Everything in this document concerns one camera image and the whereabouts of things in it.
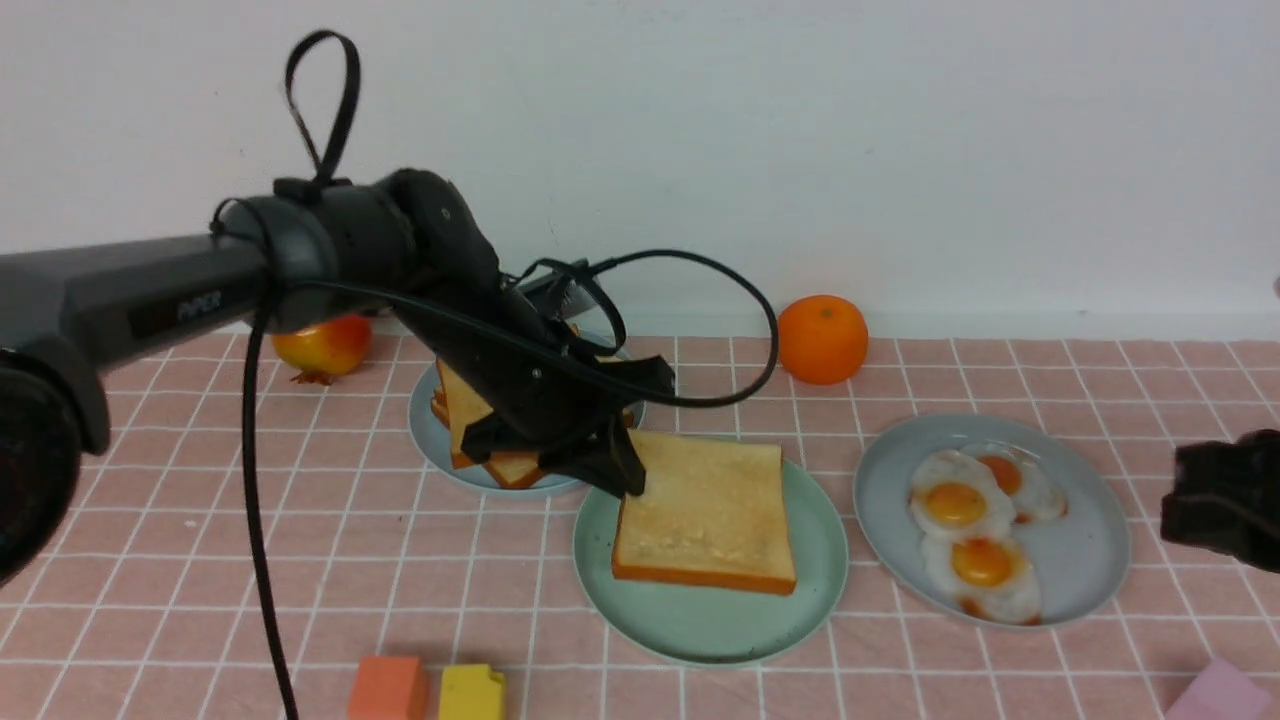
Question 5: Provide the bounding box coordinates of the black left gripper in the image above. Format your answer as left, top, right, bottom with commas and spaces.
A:
399, 272, 675, 498

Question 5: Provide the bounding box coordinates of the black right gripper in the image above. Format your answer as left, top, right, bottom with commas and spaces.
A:
1160, 429, 1279, 574

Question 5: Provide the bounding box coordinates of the toast slice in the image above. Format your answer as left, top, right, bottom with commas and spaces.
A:
611, 430, 797, 596
435, 359, 492, 469
430, 387, 451, 429
484, 405, 637, 489

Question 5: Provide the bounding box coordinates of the fried egg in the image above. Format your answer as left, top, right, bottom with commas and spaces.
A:
920, 536, 1043, 626
908, 448, 1016, 543
959, 442, 1069, 524

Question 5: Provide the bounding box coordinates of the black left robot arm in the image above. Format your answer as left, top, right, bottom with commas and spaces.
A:
3, 170, 673, 582

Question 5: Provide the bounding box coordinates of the grey egg plate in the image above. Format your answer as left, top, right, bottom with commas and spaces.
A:
852, 414, 1132, 632

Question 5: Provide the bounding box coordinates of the toast slice bottom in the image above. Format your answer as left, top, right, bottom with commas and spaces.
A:
430, 387, 451, 429

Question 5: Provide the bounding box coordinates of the light blue bread plate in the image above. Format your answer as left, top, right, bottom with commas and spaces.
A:
408, 331, 648, 497

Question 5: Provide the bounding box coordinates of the mint green plate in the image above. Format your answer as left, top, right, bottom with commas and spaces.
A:
572, 459, 850, 667

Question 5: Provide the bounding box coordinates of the pink foam block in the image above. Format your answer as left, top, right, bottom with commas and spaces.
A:
1164, 657, 1274, 720

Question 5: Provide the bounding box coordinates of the fried egg front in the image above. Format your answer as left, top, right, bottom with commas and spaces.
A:
920, 536, 1043, 626

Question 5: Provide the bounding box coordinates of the orange fruit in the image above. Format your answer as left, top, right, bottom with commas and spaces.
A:
778, 295, 870, 386

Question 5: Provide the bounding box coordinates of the yellow foam block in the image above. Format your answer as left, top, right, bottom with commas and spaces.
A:
436, 664, 507, 720

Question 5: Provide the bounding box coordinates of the red pomegranate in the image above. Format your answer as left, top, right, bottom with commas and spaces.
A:
269, 314, 372, 386

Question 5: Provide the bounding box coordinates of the orange foam block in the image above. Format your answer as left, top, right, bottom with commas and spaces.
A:
346, 655, 430, 720

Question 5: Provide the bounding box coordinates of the pink checkered tablecloth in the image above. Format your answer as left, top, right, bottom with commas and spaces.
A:
1, 334, 1279, 719

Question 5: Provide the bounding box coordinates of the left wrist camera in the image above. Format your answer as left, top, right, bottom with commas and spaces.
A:
518, 258, 596, 322

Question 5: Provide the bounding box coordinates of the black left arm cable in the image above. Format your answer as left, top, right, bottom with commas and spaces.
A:
210, 29, 781, 720

